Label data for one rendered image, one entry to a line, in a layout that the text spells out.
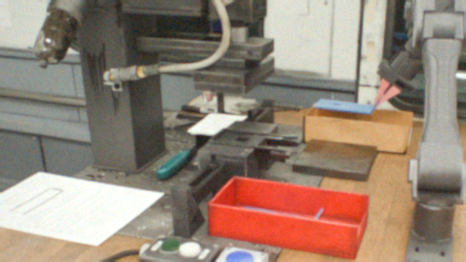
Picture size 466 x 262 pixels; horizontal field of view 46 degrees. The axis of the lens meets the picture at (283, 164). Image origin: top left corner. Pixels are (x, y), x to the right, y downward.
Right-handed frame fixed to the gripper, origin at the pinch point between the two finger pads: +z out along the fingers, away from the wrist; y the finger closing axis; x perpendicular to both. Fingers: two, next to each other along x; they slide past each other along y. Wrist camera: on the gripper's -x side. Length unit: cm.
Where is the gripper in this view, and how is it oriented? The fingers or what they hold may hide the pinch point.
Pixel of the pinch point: (376, 103)
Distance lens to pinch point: 133.6
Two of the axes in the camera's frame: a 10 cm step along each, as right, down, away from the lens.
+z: -5.1, 7.3, 4.4
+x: -2.9, 3.4, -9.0
